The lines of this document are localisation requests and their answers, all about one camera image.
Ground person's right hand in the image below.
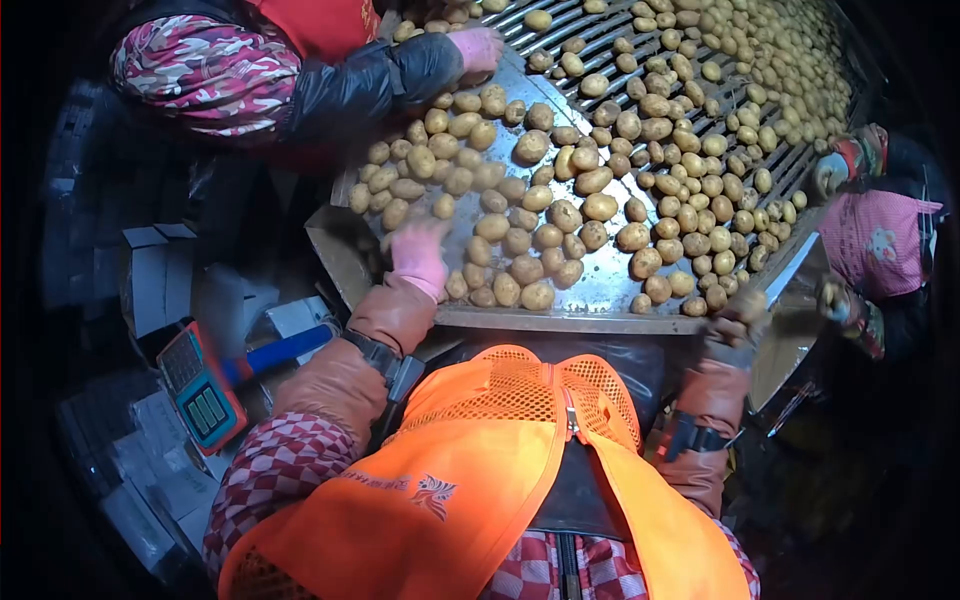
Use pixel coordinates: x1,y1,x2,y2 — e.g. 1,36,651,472
701,288,774,372

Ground pile of potatoes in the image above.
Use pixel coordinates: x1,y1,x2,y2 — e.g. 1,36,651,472
346,0,856,318

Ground small white cardboard box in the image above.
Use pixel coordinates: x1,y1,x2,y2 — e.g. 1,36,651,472
266,296,335,340

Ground metal sorting table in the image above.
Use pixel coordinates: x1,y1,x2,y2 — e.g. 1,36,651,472
303,0,886,414

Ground person's left hand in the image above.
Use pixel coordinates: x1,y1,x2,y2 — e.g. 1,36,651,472
381,217,453,303

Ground stack of flat cartons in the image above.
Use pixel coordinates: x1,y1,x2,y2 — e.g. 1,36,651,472
56,390,226,571

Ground person's body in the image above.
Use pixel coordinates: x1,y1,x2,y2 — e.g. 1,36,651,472
202,343,762,600

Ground person's left fingers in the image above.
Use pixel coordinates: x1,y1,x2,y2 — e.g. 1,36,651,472
381,217,453,252

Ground blue handle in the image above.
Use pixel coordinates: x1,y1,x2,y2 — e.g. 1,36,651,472
222,324,336,384

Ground orange and blue weighing scale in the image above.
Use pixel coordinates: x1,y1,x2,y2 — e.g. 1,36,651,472
156,321,249,457

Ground black wrist band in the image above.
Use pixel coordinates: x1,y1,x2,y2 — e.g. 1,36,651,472
651,409,742,463
341,328,426,406

